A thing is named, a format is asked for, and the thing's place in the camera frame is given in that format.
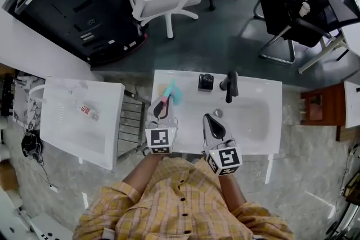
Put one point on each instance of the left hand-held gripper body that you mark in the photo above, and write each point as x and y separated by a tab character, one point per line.
160	139

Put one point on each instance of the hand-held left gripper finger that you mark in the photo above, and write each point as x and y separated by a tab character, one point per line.
171	112
152	111

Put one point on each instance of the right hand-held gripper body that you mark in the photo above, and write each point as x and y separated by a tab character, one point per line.
226	158

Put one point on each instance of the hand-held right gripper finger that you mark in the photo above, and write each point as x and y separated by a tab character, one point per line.
206	132
227	130

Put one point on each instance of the person's right forearm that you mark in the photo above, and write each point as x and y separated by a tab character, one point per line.
232	191

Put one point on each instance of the person's left forearm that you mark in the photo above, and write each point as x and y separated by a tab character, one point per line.
143	174

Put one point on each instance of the clear bottle with red label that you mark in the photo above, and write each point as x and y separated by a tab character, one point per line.
87	112

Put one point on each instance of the white basin table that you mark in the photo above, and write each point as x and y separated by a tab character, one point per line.
253	109

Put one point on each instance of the black faucet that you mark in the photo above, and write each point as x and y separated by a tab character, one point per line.
231	87

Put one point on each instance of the black soap dispenser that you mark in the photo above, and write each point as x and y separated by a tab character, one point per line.
205	82

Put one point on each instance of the yellow plaid shirt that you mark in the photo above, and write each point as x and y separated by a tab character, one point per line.
180	210

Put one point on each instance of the brown wooden side table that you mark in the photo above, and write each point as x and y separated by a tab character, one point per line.
323	106

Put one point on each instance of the white power adapter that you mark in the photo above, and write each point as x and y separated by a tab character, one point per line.
53	188

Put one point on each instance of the white curved faucet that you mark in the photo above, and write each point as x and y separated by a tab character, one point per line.
35	91

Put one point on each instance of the black mesh cantilever chair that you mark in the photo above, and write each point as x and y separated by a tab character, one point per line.
292	22

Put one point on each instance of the marble pattern cabinet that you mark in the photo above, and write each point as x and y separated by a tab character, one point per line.
25	104

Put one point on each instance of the large black cabinet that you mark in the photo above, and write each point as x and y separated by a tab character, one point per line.
70	8

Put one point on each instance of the white panel with black dots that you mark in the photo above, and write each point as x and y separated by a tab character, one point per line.
50	229

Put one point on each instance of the black side desk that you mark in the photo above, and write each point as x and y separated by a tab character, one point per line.
6	95

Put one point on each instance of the white folding desk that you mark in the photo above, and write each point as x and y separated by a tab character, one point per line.
351	39

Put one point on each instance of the cardboard box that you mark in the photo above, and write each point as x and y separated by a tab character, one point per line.
8	177

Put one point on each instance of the white sink on steel frame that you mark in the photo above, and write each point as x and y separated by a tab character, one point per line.
70	132

